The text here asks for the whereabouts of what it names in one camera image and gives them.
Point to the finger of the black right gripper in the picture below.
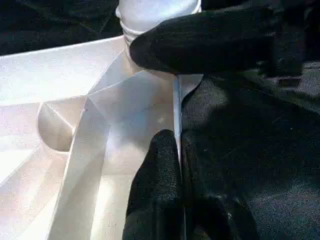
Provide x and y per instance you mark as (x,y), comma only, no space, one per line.
(200,42)

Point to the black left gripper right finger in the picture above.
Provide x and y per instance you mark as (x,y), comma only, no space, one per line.
(212,205)

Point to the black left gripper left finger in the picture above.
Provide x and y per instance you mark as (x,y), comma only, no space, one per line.
(157,187)

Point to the white plastic table leg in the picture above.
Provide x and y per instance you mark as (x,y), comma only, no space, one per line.
(160,15)

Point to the white plastic table top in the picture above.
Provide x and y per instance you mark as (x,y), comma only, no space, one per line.
(50,125)

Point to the black work mat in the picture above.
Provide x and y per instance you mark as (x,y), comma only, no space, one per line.
(262,125)

